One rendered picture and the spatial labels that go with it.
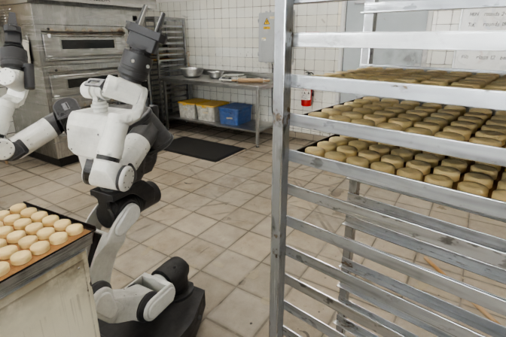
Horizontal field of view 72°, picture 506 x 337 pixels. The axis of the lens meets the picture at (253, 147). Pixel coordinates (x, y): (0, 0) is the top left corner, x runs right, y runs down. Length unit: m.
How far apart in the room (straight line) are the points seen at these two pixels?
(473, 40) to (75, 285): 1.26
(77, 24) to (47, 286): 3.85
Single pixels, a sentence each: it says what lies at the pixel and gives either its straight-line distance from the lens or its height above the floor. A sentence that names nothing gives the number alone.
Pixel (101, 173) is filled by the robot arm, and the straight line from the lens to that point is 1.09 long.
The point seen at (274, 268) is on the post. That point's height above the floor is 0.91.
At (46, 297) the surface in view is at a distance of 1.30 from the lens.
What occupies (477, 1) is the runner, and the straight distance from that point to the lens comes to 1.11.
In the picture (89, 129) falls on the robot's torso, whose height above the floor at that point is 1.19.
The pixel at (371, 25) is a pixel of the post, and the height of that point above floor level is 1.54.
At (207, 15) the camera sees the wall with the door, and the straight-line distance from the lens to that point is 6.23.
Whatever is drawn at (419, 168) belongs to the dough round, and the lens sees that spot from 0.83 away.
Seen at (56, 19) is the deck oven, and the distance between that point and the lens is 4.67.
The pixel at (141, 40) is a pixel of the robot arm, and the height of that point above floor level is 1.50.
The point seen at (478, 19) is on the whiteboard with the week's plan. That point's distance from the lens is 4.78.
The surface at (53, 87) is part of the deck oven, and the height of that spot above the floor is 0.96.
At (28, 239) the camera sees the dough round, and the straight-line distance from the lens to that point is 1.28.
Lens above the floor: 1.51
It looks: 18 degrees down
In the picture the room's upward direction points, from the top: straight up
